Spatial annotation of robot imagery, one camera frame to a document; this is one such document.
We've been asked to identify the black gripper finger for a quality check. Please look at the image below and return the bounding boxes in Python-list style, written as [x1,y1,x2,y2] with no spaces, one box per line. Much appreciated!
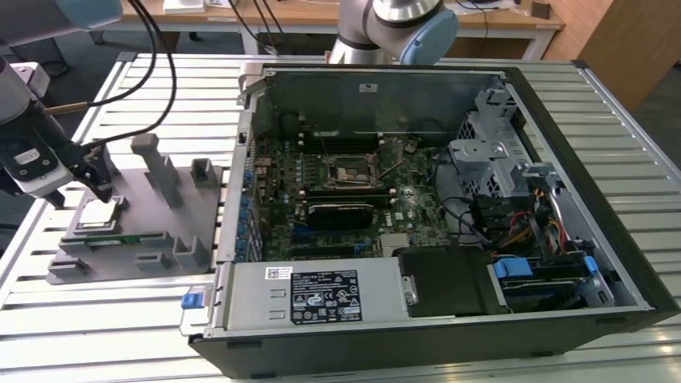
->
[73,139,102,188]
[93,145,116,203]

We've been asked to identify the CPU with silver top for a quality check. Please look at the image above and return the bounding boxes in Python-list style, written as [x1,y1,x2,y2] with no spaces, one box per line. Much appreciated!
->
[73,197,128,236]

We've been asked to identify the metal socket cover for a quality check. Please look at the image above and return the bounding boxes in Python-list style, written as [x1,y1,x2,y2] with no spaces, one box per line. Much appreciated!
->
[372,136,409,181]

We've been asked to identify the CPU socket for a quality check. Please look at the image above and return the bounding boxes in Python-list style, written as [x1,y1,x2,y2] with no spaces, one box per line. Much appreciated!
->
[317,152,385,192]

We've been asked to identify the green RAM stick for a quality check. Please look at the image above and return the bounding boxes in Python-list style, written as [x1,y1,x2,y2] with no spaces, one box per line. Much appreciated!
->
[84,234,164,247]

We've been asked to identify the grey parts rack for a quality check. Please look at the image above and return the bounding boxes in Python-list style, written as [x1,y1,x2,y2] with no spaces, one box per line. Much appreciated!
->
[45,133,229,286]

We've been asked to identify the plain white box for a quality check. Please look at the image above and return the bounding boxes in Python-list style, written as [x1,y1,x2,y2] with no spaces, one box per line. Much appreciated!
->
[161,0,206,15]

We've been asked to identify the silver power supply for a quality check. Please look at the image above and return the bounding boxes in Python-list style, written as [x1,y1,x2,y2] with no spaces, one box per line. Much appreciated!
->
[209,257,420,332]

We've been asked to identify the black expansion slot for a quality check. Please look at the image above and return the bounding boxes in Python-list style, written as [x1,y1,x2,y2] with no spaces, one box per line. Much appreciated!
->
[289,243,373,257]

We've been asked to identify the black graphics card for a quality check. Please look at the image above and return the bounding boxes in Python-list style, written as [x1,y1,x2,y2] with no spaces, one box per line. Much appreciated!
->
[305,201,377,231]

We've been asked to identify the silver chipset heatsink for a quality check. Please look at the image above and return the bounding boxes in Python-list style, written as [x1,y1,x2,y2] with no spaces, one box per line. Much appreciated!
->
[380,234,414,251]

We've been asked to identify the green motherboard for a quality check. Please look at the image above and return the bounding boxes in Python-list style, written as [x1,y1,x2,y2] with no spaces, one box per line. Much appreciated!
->
[249,135,469,264]

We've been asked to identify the black PC case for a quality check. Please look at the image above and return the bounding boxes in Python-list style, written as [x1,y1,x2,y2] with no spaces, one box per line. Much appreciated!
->
[180,61,681,378]

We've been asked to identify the black plastic shroud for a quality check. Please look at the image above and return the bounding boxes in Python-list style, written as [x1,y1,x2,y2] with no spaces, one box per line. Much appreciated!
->
[396,246,512,318]

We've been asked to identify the silver drive cage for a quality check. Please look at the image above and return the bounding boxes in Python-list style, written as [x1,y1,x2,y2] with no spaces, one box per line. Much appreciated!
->
[446,89,533,200]

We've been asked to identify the blue disk carrier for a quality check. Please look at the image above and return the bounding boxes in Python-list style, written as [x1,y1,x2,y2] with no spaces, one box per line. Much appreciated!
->
[492,257,594,312]

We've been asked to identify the wooden cabinet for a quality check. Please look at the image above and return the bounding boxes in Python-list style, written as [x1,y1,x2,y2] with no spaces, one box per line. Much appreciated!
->
[541,0,681,115]

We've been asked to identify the black cable brass connector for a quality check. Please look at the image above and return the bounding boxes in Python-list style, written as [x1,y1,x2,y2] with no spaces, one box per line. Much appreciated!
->
[45,0,161,116]

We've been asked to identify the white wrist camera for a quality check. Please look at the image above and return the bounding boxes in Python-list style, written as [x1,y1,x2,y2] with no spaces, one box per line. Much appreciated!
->
[9,149,73,199]

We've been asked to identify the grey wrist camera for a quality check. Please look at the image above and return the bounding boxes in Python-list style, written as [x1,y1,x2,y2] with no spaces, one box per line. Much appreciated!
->
[9,62,52,97]

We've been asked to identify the wooden desk white frame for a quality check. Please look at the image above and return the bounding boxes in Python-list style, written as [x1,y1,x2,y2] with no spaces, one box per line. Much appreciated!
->
[118,0,261,55]
[238,0,566,61]

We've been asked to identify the yellow power wire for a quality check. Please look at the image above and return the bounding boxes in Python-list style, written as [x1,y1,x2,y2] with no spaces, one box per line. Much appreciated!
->
[546,217,566,251]

